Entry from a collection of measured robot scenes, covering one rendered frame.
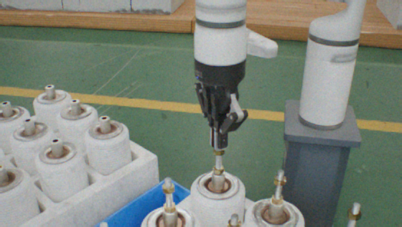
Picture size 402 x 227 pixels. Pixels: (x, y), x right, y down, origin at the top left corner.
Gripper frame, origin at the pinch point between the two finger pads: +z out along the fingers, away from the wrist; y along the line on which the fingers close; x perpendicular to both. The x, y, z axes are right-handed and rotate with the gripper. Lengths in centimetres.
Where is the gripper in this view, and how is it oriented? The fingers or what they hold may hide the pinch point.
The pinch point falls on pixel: (218, 137)
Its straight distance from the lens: 64.3
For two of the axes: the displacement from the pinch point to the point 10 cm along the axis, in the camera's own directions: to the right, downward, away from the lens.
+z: 0.0, 8.7, 5.0
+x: 8.9, -2.3, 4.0
